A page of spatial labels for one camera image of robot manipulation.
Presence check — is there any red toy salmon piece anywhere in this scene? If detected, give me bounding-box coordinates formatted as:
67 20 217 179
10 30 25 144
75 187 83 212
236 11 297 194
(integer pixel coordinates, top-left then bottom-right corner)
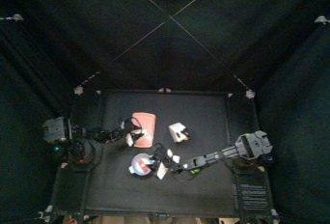
135 163 153 175

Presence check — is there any pink plastic tray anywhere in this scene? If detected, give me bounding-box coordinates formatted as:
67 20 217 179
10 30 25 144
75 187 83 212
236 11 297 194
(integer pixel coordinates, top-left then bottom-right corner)
130 111 158 149

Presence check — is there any light blue toy bowl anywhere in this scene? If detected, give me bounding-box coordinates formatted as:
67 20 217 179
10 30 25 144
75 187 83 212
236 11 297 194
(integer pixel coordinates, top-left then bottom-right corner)
129 153 157 177

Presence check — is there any white angular toy box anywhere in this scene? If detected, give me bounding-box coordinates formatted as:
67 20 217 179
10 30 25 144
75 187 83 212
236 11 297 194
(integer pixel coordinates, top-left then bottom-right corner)
167 122 193 144

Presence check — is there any black cloth backdrop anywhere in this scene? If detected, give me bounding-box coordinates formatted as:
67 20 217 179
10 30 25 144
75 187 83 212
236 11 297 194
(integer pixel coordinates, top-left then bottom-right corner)
0 0 330 224

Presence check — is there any grey metal frame clamp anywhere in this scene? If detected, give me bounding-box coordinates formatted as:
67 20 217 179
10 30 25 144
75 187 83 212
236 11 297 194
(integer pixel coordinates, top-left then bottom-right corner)
0 14 25 22
313 14 330 25

